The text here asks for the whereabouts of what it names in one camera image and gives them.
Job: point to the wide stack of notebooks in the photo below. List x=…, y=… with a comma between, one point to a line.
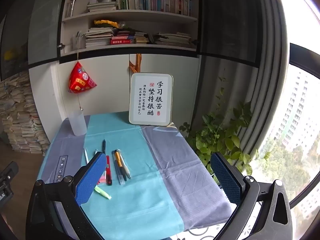
x=172, y=38

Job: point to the red utility knife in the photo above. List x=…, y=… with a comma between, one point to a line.
x=108, y=170

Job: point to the row of upright books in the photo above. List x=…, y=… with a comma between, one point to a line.
x=155, y=1

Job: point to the black window frame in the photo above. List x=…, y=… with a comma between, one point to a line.
x=305, y=53

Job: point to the translucent pen cup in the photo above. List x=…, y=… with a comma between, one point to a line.
x=77, y=125

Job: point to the yellow pen with black tip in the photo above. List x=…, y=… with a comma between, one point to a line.
x=117, y=161

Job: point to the pink eraser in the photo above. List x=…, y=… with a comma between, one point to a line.
x=102, y=179

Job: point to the clear blue gel pen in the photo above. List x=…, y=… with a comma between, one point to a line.
x=119, y=176

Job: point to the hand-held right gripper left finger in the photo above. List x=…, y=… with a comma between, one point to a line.
x=91, y=177

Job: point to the apartment buildings outside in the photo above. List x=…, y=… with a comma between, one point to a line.
x=295, y=110

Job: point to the blue and grey tablecloth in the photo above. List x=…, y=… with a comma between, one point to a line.
x=155, y=180

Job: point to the grey curtain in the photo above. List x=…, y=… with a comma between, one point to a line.
x=272, y=55

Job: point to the red book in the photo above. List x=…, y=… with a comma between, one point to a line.
x=120, y=41

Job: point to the stack of mixed books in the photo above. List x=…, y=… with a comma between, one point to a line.
x=140, y=37

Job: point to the huge pile of papers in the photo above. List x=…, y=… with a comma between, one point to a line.
x=22, y=120

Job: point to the white and green pen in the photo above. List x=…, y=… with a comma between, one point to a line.
x=85, y=155

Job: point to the green leafy plant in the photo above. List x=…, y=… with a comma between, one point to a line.
x=225, y=142

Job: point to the dark glass cabinet door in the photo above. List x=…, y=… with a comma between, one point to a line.
x=42, y=25
x=225, y=17

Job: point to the red pyramid hanging ornament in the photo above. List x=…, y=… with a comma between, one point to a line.
x=80, y=80

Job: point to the yellow flower garland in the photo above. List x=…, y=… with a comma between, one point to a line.
x=106, y=23

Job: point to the small stack of white books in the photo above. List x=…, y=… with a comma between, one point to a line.
x=101, y=5

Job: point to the green highlighter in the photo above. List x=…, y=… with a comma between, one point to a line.
x=102, y=192

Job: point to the framed calligraphy board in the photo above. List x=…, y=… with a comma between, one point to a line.
x=150, y=80

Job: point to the long black pen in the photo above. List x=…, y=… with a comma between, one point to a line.
x=103, y=146

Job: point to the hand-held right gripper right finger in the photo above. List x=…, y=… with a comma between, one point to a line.
x=226, y=177

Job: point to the stack of magazines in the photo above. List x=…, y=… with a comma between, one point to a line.
x=98, y=38

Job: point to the silver metal tube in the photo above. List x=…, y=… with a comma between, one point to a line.
x=73, y=5

